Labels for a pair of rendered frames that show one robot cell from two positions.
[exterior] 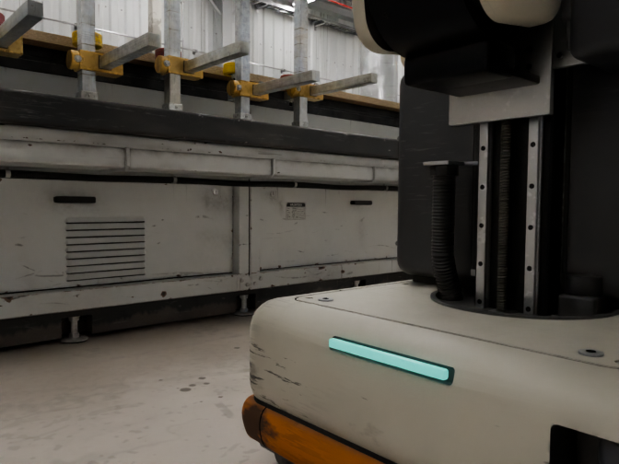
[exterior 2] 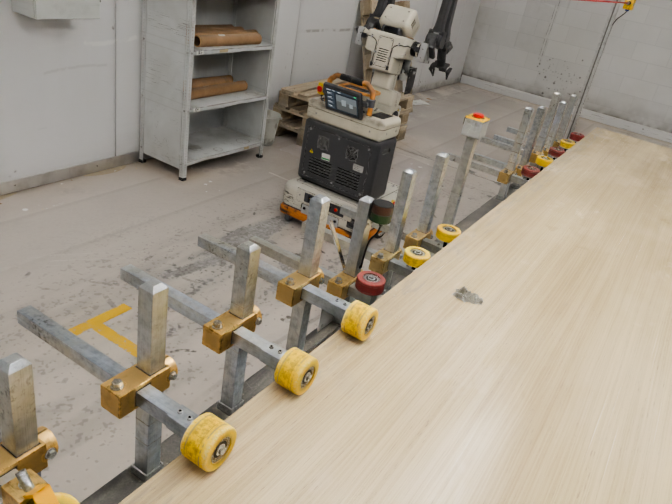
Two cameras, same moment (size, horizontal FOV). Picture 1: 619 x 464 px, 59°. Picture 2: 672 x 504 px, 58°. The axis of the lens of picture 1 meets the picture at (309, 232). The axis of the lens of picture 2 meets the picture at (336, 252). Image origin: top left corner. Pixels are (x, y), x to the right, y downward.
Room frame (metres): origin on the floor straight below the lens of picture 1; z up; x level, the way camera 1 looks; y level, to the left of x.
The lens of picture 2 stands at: (4.37, -1.67, 1.71)
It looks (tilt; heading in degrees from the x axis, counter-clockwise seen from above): 27 degrees down; 159
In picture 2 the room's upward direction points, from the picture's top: 11 degrees clockwise
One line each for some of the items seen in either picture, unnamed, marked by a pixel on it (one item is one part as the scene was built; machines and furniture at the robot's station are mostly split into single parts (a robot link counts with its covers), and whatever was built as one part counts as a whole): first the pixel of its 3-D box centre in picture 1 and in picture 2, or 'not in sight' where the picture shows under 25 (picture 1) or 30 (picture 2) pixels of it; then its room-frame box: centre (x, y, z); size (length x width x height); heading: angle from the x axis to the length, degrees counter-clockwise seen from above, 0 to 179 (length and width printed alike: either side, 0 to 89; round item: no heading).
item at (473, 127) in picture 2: not in sight; (475, 127); (2.47, -0.52, 1.18); 0.07 x 0.07 x 0.08; 42
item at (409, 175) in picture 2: not in sight; (393, 239); (2.81, -0.90, 0.89); 0.04 x 0.04 x 0.48; 42
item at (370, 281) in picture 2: not in sight; (367, 293); (3.06, -1.06, 0.85); 0.08 x 0.08 x 0.11
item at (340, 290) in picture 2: not in sight; (347, 283); (2.99, -1.10, 0.85); 0.14 x 0.06 x 0.05; 132
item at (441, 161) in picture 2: not in sight; (426, 217); (2.64, -0.71, 0.90); 0.04 x 0.04 x 0.48; 42
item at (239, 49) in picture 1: (201, 63); (517, 151); (1.60, 0.32, 0.83); 0.43 x 0.03 x 0.04; 42
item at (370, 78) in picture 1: (327, 88); (487, 169); (1.93, -0.06, 0.83); 0.43 x 0.03 x 0.04; 42
